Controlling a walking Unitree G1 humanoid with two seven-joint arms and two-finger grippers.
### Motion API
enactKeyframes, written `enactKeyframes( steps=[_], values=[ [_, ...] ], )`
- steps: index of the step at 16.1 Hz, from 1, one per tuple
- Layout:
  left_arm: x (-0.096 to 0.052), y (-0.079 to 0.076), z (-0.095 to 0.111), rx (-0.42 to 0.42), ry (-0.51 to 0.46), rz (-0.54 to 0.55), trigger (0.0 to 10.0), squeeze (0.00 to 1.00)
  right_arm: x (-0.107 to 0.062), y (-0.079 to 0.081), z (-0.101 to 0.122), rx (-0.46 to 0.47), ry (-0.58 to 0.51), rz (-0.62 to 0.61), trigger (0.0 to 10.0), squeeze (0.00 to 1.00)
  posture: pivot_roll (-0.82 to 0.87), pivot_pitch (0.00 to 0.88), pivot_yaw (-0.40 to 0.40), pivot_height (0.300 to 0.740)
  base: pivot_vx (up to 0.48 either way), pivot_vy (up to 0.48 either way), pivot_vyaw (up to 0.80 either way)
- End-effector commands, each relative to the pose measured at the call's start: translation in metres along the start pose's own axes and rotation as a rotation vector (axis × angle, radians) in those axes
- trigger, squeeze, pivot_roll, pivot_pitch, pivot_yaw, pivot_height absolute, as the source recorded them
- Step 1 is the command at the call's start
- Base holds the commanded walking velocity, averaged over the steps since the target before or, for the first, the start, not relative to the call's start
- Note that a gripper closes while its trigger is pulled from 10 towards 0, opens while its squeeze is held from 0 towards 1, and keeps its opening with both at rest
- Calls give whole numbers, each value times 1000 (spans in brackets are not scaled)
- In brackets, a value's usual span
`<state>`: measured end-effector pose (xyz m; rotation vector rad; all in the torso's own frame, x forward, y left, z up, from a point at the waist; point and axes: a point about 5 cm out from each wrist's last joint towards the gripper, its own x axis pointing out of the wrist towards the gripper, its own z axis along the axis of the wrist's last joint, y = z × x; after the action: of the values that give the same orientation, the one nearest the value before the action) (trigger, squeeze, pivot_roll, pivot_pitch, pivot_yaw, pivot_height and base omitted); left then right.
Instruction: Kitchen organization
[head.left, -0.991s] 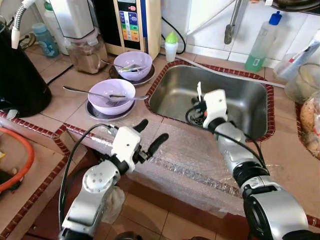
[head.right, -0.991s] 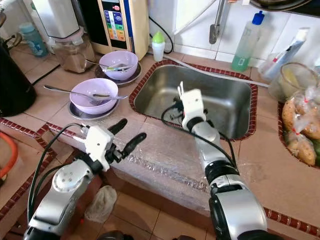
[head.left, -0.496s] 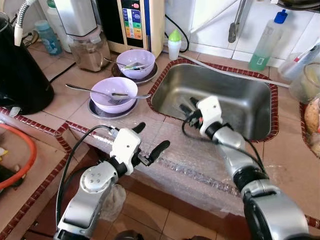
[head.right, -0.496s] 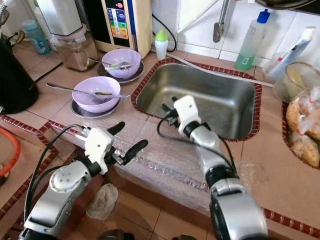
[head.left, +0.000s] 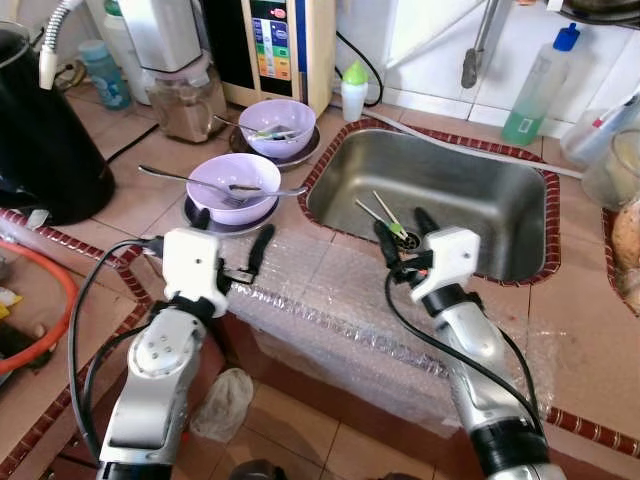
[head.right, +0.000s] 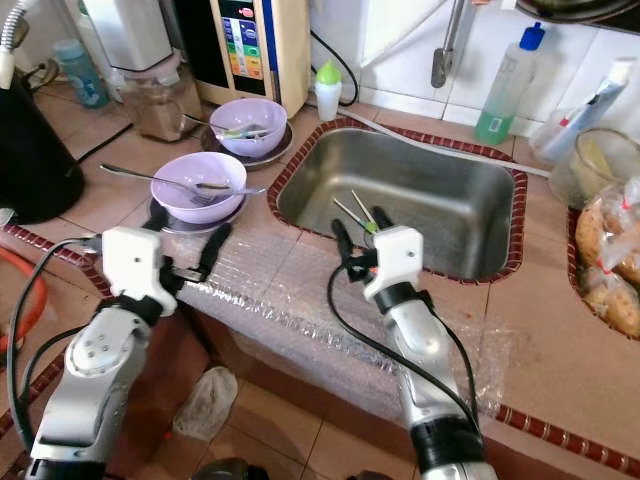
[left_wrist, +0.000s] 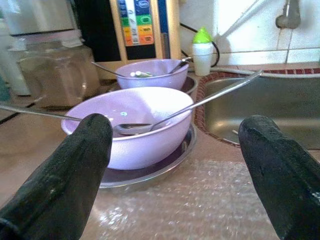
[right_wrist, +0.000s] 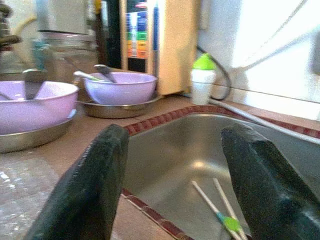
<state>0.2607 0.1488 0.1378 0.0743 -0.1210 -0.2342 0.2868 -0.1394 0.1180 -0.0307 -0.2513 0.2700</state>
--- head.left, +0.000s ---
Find beige water ionizer colourful panel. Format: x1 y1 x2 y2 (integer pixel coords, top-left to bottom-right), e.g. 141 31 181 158
240 0 337 117

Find green handled metal utensil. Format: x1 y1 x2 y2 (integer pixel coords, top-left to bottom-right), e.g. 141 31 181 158
248 125 301 142
372 190 409 236

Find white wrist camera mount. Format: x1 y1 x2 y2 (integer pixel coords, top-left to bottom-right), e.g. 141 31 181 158
413 228 481 301
160 228 233 316

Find clear bubble wrap sheet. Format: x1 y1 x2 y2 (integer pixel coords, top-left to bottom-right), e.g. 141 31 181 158
150 225 561 431

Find orange plastic basin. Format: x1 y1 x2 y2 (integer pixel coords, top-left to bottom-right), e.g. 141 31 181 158
0 240 80 376

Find white appliance housing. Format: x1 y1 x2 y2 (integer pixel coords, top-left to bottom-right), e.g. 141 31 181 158
118 0 207 73

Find small white bottle green cap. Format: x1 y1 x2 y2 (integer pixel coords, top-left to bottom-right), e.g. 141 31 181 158
340 62 369 123

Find crumpled cloth rag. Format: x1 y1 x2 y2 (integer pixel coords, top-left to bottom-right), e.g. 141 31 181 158
190 367 255 443

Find metal spoon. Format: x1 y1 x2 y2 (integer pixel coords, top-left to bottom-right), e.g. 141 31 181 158
228 182 309 198
212 114 251 132

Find white plastic jug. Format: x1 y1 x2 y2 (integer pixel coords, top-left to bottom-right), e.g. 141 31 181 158
100 0 153 106

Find stainless steel sink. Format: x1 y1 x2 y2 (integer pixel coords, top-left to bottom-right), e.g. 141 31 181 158
305 127 551 284

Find metal wall tap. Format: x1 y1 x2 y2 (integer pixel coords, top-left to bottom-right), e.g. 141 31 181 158
460 0 501 91

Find thin white hose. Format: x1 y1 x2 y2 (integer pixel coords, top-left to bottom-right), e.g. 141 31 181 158
362 108 586 180

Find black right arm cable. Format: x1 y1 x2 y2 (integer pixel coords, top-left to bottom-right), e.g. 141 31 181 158
383 270 546 429

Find white tube red print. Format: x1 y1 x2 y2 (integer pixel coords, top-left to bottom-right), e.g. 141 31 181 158
590 95 640 136

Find black kettle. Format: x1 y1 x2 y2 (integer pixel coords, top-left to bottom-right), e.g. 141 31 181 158
0 22 117 227

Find clear plastic jar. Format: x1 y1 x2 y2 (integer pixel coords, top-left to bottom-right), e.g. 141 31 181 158
582 128 640 211

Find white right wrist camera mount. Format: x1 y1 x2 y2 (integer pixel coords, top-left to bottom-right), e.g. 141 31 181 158
413 228 481 301

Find purple plastic bowl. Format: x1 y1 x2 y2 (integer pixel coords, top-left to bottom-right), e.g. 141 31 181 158
187 153 283 226
238 98 317 159

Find flexible grey hose white head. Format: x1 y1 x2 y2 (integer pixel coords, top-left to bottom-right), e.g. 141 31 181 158
38 0 87 91

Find dark round pan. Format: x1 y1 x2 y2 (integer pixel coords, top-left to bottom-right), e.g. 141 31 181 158
562 0 640 26

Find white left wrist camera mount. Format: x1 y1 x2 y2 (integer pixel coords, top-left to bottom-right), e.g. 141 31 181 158
160 228 233 316

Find clear plastic cup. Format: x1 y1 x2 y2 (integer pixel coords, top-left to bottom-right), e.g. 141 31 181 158
560 105 626 169

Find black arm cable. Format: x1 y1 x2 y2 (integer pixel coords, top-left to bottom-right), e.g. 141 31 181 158
383 270 546 429
66 237 163 459

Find glass jar brown powder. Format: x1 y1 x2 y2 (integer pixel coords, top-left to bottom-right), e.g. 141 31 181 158
148 55 229 144

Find clear bag brown pastries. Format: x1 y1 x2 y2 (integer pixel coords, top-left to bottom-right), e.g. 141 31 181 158
610 200 640 311

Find black ionizer power cord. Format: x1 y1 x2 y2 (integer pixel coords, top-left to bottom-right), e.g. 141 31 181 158
335 30 386 107

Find black kettle power cord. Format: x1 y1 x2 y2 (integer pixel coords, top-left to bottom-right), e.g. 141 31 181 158
105 120 161 167

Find thin metal utensil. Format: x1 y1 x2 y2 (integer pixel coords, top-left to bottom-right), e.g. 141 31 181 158
354 198 396 233

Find small teal bottle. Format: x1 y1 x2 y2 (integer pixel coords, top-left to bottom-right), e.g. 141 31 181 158
78 40 132 111

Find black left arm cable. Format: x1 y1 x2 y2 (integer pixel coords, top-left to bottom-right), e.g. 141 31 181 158
66 237 163 459

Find green soap bottle blue cap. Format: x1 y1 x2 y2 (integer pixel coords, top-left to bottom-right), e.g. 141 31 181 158
500 22 581 148

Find metal fork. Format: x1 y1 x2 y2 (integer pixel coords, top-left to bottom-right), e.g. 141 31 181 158
138 164 248 207

